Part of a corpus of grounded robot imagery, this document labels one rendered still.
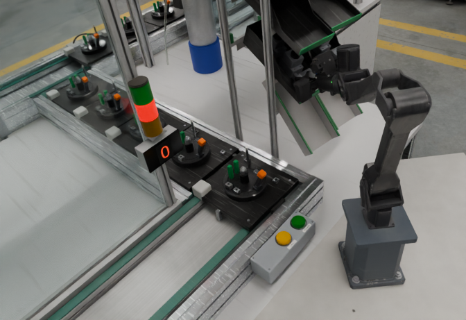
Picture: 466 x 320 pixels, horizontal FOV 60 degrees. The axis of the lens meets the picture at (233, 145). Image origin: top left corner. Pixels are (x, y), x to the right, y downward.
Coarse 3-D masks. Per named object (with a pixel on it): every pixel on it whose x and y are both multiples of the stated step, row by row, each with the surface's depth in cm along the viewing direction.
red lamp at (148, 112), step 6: (150, 102) 99; (138, 108) 99; (144, 108) 99; (150, 108) 99; (156, 108) 102; (138, 114) 101; (144, 114) 100; (150, 114) 100; (156, 114) 102; (144, 120) 101; (150, 120) 101
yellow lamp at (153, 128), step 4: (156, 120) 102; (144, 124) 102; (148, 124) 102; (152, 124) 102; (156, 124) 103; (160, 124) 104; (144, 128) 103; (148, 128) 103; (152, 128) 103; (156, 128) 103; (160, 128) 105; (144, 132) 104; (148, 132) 103; (152, 132) 103; (156, 132) 104; (160, 132) 105; (148, 136) 104; (152, 136) 104; (156, 136) 105
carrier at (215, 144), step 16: (192, 128) 143; (192, 144) 139; (208, 144) 142; (224, 144) 144; (176, 160) 138; (192, 160) 137; (208, 160) 139; (224, 160) 138; (176, 176) 135; (192, 176) 134; (208, 176) 135
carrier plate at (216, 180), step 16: (240, 160) 137; (256, 160) 136; (224, 176) 132; (272, 176) 129; (288, 176) 129; (208, 192) 127; (224, 192) 127; (272, 192) 124; (288, 192) 125; (224, 208) 122; (240, 208) 121; (256, 208) 120; (240, 224) 118; (256, 224) 117
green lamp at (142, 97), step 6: (132, 90) 95; (138, 90) 95; (144, 90) 96; (150, 90) 98; (132, 96) 97; (138, 96) 96; (144, 96) 97; (150, 96) 98; (138, 102) 97; (144, 102) 98
